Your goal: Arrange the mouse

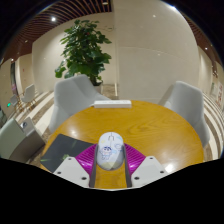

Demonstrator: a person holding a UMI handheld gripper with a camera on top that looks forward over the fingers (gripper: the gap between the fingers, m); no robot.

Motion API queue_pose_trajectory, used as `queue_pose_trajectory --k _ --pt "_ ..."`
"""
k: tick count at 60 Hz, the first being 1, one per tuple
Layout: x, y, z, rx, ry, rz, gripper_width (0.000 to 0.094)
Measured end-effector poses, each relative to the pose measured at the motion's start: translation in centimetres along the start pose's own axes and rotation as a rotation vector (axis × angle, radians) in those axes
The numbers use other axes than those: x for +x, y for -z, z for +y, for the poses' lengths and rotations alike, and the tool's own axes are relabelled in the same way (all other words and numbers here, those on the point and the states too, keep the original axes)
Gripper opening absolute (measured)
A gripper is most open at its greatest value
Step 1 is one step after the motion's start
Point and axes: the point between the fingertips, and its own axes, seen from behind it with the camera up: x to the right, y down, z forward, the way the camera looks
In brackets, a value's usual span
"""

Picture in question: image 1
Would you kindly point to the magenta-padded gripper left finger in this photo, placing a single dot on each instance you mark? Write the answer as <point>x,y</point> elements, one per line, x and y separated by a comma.
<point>75,170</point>

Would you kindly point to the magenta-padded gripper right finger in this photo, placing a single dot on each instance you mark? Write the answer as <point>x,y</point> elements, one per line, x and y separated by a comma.
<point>146,170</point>

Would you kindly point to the white cartoon-print computer mouse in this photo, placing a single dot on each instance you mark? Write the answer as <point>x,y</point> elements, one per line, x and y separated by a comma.
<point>110,151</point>

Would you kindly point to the black green-lined mouse pad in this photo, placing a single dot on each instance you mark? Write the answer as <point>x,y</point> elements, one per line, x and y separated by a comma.
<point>61,148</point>

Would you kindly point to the grey-green curved sofa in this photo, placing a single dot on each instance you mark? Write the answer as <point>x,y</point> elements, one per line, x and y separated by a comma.
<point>15,140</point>

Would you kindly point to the light grey shell chair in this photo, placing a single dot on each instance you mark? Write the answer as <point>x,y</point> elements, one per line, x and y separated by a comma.
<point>71,98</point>
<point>188,101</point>

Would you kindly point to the white power strip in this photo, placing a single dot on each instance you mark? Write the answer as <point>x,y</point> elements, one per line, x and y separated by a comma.
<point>112,104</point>

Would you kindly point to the white distant chair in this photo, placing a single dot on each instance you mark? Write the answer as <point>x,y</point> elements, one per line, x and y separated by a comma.
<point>29,94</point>

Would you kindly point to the small grey distant chair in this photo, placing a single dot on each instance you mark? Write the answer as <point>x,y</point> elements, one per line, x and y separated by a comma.
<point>14,100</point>

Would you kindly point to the red and white poster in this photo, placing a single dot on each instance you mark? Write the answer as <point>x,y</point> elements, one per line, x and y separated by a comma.
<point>220,96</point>

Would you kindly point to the large green potted plant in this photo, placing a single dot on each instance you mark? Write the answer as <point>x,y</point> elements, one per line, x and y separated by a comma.
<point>85,50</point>

